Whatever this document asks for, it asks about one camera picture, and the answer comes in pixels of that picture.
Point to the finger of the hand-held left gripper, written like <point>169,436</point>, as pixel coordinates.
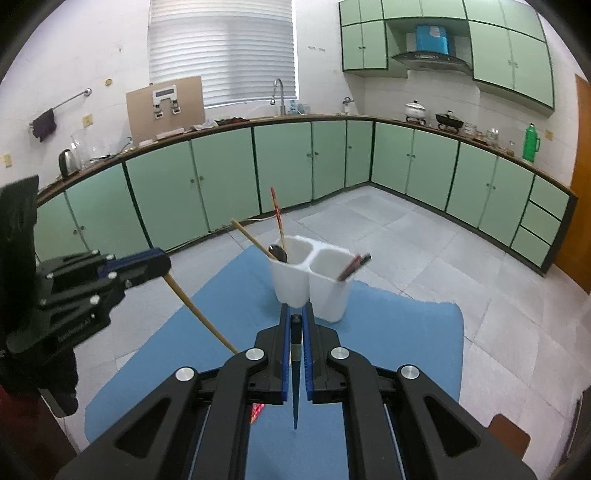
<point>147,274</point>
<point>138,259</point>

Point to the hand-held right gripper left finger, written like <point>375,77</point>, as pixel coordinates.
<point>287,332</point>

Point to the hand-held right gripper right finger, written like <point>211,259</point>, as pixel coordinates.
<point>307,346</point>

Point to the white two-compartment utensil holder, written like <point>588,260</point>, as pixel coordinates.
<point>323,295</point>

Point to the tan wooden chopstick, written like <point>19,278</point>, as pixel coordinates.
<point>203,318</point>
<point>249,236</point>

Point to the black spoon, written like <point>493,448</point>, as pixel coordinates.
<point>278,253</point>

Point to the dark red chopstick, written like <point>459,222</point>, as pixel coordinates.
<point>348,270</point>

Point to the person's left hand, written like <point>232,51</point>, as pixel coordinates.
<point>60,369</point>

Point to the electric kettle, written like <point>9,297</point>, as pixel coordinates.
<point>68,164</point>

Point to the blue mat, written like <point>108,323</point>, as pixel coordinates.
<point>392,332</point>

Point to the clear glass pitcher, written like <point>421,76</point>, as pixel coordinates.
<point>82,147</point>

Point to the dark towel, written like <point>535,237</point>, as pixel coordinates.
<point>44,124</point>

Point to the green base cabinets with counter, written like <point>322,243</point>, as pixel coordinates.
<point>221,170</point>

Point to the flat white box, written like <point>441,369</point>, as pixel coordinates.
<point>170,134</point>

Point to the brown cardboard board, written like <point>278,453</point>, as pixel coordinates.
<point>138,115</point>

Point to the metal towel bar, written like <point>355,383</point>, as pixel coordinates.
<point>74,98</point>

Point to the light cloth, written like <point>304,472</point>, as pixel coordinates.
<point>203,125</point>

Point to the dark cloth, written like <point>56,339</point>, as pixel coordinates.
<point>231,121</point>

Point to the white device on board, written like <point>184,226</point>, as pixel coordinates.
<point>165,93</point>

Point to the metal sink faucet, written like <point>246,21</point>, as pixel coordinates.
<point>282,104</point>

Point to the brown wooden stool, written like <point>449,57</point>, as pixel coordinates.
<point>508,434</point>

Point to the plastic bottles by sink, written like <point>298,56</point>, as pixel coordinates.
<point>298,108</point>

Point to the white window blind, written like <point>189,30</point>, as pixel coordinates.
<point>221,50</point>

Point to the white cooking pot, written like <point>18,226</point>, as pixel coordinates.
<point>415,110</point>

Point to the black wok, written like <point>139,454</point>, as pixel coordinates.
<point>449,121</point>

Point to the green thermos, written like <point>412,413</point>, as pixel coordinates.
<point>530,145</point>

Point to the wooden door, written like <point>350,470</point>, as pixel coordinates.
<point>579,207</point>

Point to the range hood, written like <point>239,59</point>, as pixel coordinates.
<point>429,57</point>

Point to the green wall cabinets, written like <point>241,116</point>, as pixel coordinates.
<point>521,64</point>

